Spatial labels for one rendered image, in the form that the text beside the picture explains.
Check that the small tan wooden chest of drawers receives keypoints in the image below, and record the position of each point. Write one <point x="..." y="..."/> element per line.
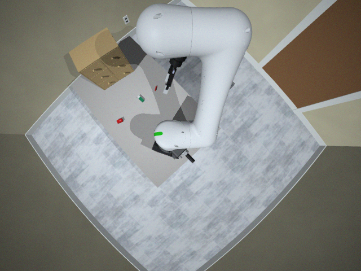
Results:
<point x="93" y="49"/>

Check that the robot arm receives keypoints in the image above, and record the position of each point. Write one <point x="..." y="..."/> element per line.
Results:
<point x="219" y="36"/>

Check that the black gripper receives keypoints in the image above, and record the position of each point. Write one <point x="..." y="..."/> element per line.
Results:
<point x="171" y="73"/>

